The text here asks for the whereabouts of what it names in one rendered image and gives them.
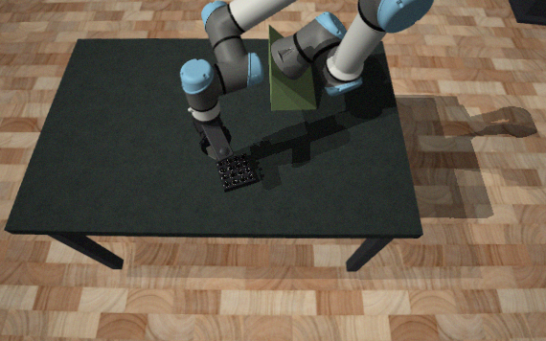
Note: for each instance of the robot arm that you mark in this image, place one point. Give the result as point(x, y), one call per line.
point(203, 83)

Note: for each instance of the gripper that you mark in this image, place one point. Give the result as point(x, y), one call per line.
point(205, 145)

